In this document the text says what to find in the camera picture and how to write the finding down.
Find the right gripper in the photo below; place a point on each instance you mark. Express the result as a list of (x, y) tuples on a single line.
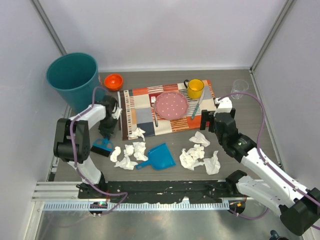
[(204, 118)]

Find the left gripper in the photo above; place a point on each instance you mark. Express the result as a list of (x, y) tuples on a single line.
[(105, 133)]

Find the blue hand brush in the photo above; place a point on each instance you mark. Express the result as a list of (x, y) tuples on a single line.
[(102, 147)]

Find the blue dustpan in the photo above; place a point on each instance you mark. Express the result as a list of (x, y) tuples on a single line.
[(159, 157)]

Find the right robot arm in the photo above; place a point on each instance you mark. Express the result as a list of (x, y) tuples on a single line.
[(297, 206)]

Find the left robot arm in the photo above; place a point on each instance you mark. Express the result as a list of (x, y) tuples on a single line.
[(88, 131)]

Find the crumpled paper upper right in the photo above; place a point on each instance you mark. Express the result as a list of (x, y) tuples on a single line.
[(200, 139)]

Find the crumpled paper far left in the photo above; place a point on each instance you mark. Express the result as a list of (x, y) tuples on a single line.
[(114, 155)]

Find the crumpled paper left centre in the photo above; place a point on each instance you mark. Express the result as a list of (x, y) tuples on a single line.
[(129, 150)]

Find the crumpled paper near placemat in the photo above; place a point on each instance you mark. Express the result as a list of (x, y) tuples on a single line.
[(138, 133)]

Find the crumpled paper front left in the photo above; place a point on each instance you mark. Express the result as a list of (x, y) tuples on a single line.
[(126, 163)]

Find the yellow enamel mug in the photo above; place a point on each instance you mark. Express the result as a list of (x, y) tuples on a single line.
[(194, 88)]

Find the colourful patchwork placemat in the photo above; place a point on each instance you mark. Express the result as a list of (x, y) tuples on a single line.
[(137, 110)]

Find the pink dotted plate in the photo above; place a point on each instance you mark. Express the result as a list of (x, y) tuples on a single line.
[(171, 105)]

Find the large crumpled paper right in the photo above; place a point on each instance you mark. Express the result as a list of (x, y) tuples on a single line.
[(191, 158)]

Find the crumpled paper far right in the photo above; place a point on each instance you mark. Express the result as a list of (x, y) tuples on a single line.
[(212, 165)]

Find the clear plastic cup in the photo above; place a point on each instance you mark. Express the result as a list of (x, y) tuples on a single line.
[(239, 85)]

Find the orange bowl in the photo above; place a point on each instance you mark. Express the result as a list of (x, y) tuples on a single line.
[(113, 82)]

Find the silver fork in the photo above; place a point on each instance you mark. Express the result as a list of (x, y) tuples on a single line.
[(153, 100)]

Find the teal plastic trash bin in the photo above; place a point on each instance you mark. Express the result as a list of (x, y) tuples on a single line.
[(74, 76)]

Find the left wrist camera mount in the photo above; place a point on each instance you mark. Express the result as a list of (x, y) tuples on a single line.
[(116, 112)]

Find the knife with teal handle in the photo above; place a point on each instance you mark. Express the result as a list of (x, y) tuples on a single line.
[(197, 105)]

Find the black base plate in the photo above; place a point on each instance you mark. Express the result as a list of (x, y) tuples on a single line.
[(170, 192)]

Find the perforated cable duct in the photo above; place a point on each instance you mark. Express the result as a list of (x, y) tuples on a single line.
[(91, 205)]

